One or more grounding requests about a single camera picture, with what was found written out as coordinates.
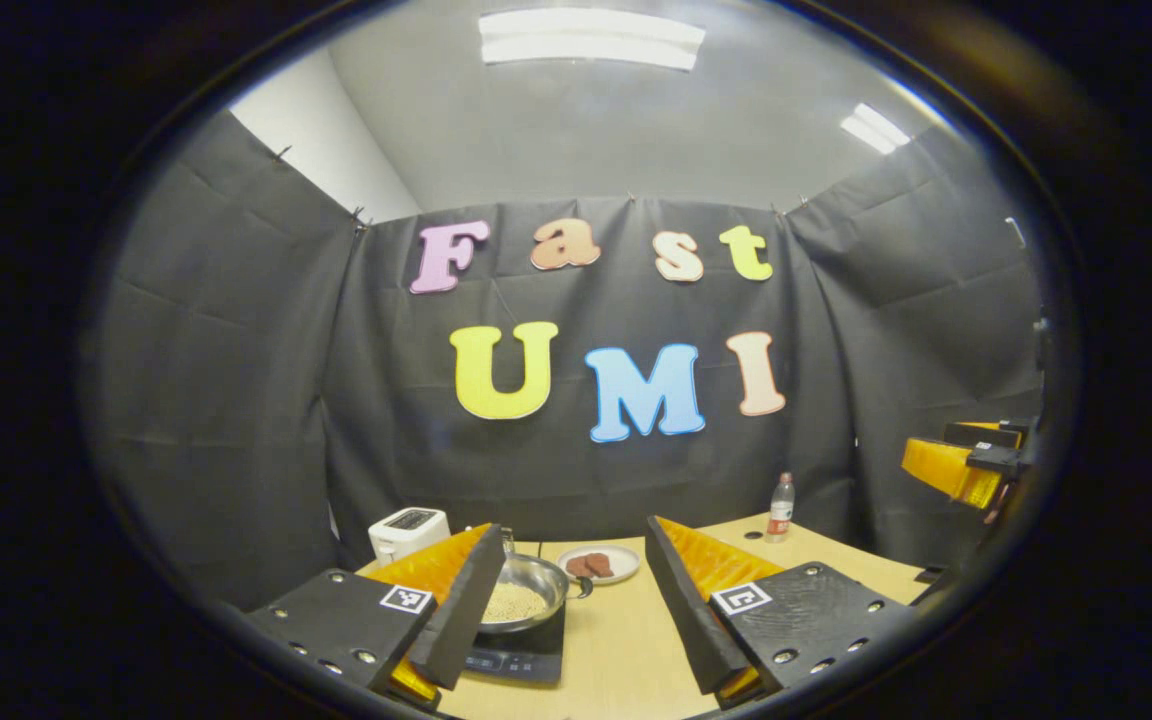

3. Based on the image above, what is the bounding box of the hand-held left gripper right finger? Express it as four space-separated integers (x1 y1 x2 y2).
644 515 919 709

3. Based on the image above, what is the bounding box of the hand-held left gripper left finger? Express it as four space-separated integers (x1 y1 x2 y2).
244 522 507 709

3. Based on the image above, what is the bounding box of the pile of soybeans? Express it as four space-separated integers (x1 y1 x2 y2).
482 581 549 624

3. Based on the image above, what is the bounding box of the black induction cooktop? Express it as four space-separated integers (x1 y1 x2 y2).
463 603 567 685

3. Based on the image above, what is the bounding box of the steel pot with black handle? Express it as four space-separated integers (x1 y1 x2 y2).
479 553 594 635

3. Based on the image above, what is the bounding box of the round white plate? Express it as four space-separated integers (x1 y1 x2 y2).
556 544 642 586

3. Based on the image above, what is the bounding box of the white toaster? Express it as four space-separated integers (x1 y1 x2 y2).
368 507 451 566

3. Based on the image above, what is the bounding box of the water bottle with red label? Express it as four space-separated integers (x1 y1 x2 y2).
766 472 796 544

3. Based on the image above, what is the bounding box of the black backdrop cloth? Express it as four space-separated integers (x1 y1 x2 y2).
86 110 1052 611

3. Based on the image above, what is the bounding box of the small ceiling light panel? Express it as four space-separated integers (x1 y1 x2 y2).
839 102 912 156

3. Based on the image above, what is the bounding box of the long ceiling light panel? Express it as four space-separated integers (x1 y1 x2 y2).
479 8 707 71

